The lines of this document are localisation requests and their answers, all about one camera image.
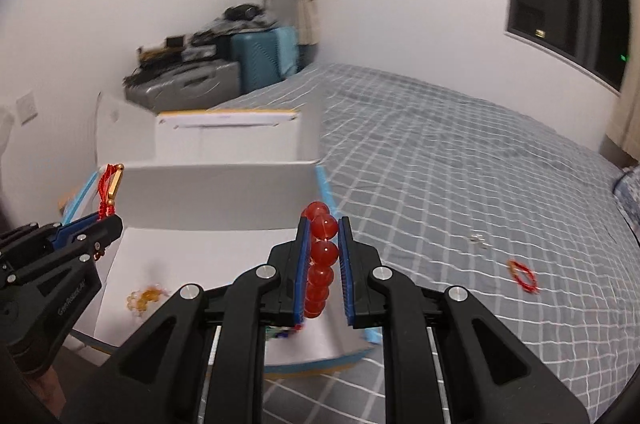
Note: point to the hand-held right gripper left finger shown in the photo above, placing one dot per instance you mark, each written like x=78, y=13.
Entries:
x=302, y=269

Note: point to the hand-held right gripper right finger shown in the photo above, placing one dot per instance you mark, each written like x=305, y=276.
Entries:
x=345, y=269

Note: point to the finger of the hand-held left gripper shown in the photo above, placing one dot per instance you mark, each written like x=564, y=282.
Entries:
x=75, y=226
x=100, y=234

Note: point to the blue and orange cardboard box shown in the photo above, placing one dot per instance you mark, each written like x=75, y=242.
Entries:
x=215, y=189

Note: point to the grey suitcase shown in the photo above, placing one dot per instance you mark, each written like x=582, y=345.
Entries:
x=190, y=82

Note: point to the blue suitcase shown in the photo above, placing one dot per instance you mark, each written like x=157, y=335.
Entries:
x=260, y=59

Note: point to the pile of dark gadgets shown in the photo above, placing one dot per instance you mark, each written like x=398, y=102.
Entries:
x=235, y=17

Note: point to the blue plaid floral pillow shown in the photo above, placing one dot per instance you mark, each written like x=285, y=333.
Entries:
x=629, y=194

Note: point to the white wall socket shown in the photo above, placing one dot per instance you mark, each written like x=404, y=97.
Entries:
x=26, y=108

